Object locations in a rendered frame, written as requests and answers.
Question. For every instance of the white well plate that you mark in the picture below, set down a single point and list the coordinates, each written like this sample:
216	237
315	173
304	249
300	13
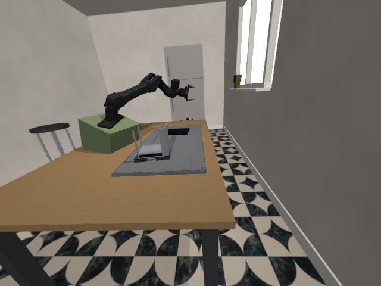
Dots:
150	149

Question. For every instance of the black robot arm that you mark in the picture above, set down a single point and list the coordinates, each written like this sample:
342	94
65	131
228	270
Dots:
150	83

